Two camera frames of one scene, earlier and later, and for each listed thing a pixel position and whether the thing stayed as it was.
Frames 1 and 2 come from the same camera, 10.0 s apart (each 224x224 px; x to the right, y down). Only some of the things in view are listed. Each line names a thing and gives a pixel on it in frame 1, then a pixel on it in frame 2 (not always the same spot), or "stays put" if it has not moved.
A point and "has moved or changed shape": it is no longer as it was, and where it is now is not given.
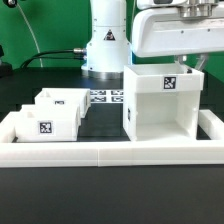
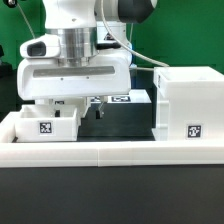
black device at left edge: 6,69 stays put
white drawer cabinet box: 161,102 has moved or changed shape
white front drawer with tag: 47,123 stays put
